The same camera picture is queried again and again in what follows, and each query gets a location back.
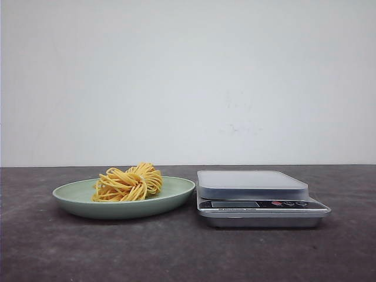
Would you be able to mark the silver digital kitchen scale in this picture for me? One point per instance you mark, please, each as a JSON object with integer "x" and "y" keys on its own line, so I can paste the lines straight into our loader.
{"x": 256, "y": 198}

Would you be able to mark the yellow vermicelli noodle bundle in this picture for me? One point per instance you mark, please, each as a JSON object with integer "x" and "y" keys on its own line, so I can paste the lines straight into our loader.
{"x": 134, "y": 184}

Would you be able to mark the light green round plate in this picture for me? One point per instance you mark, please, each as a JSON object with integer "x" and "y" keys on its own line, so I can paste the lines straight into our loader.
{"x": 75, "y": 198}

